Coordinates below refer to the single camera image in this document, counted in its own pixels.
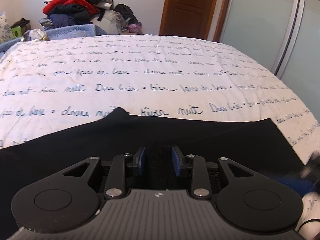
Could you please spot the clear plastic bag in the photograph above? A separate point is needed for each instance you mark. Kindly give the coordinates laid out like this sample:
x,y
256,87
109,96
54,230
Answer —
x,y
112,21

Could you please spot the black pants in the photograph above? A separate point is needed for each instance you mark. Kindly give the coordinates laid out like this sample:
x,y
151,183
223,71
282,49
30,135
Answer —
x,y
75,145

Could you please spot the green plastic stool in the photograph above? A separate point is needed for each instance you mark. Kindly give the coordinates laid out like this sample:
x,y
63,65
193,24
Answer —
x,y
15,32

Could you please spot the light blue quilt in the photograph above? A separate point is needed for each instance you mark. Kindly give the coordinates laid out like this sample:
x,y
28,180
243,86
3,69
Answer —
x,y
72,31

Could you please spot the pile of clothes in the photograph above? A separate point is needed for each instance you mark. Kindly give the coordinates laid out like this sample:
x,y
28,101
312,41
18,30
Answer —
x,y
75,3

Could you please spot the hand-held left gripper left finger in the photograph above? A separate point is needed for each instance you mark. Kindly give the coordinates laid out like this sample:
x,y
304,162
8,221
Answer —
x,y
141,161

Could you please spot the white script-print blanket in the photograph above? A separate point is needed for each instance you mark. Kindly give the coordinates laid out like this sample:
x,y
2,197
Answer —
x,y
150,75

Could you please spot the brown wooden door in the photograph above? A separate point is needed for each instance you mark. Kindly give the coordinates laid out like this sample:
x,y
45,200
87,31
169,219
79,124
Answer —
x,y
192,10

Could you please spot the dark brown bag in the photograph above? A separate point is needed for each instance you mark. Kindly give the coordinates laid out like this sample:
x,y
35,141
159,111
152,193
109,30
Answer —
x,y
21,25

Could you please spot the floral pillow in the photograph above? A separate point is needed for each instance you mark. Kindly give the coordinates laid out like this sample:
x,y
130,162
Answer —
x,y
4,28

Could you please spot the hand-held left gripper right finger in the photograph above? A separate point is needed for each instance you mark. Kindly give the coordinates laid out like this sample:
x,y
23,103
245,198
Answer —
x,y
176,161

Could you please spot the frosted sliding wardrobe door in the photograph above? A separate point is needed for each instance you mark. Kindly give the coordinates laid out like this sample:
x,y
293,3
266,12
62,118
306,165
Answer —
x,y
265,20

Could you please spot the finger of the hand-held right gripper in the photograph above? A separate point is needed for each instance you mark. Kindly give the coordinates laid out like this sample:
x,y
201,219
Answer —
x,y
310,177

